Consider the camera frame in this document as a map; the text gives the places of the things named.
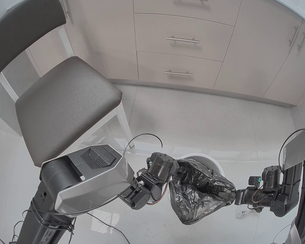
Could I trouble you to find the white trash bin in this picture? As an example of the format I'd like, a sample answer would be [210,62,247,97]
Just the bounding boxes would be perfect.
[179,154,225,177]

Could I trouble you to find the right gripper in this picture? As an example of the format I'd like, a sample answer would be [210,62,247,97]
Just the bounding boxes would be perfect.
[217,187,264,206]

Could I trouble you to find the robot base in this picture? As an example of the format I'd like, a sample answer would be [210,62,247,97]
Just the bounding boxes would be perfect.
[290,223,302,244]

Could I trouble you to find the thin black cable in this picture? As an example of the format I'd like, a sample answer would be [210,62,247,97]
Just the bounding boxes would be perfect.
[271,225,293,244]
[12,220,26,239]

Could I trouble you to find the beige cabinet with drawers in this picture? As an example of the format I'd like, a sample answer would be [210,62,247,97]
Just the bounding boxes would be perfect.
[27,0,305,108]

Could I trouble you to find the black plastic bag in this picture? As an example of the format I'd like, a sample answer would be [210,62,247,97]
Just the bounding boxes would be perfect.
[169,159,237,225]

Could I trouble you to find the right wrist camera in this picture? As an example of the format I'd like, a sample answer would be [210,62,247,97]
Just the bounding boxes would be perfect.
[249,176,262,189]

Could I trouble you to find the white printed wrapper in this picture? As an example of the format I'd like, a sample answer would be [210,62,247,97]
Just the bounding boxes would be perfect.
[236,204,253,218]

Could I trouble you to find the grey chair with white legs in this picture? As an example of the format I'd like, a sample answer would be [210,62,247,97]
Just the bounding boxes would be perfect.
[0,0,135,168]

